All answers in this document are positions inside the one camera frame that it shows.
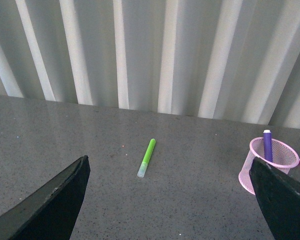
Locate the purple pen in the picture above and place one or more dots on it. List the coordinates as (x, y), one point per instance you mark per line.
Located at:
(267, 143)

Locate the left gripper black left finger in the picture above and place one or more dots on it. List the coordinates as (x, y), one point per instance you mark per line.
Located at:
(50, 213)

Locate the green pen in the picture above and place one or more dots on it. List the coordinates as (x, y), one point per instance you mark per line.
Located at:
(146, 159)

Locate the pink mesh cup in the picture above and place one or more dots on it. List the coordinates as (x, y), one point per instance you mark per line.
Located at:
(284, 158)

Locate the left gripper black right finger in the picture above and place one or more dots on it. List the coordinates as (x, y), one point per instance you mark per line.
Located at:
(278, 197)

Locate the white curtain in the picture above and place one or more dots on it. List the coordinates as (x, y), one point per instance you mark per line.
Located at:
(235, 60)

